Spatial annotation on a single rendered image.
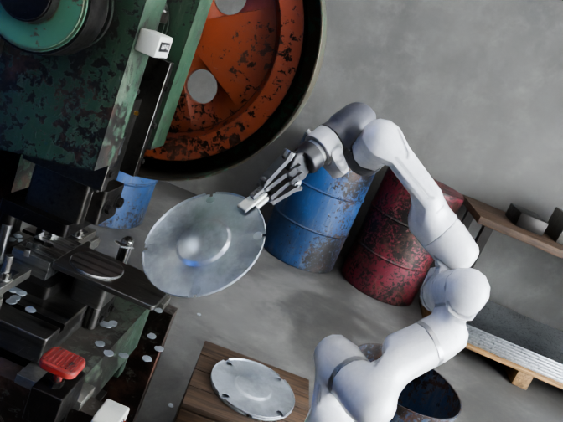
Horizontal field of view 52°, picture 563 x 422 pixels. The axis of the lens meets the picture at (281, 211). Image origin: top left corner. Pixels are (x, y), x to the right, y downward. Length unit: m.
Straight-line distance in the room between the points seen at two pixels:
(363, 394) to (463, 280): 0.34
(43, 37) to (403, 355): 0.95
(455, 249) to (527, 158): 3.32
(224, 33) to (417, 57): 3.03
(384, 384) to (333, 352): 0.14
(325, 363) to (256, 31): 0.86
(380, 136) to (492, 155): 3.35
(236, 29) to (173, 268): 0.67
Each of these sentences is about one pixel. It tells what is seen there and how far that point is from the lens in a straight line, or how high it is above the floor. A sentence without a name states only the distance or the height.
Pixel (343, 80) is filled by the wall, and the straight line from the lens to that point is 4.49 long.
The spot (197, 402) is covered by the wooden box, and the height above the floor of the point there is 0.35.
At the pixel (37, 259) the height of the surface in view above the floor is 0.78.
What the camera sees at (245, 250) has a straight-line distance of 1.25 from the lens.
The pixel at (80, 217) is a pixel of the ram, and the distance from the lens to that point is 1.30.
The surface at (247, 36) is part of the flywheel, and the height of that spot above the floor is 1.38.
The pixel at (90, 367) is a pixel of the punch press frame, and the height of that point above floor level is 0.64.
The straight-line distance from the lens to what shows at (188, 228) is 1.33.
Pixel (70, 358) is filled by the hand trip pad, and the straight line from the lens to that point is 1.12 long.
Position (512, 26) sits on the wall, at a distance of 4.63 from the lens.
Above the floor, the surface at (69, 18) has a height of 1.32.
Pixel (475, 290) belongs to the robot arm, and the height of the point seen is 1.07.
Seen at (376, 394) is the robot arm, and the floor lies 0.82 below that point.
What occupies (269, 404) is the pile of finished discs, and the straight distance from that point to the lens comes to 1.91.
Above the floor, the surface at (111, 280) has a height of 0.78.
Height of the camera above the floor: 1.41
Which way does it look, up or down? 16 degrees down
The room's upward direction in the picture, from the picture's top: 22 degrees clockwise
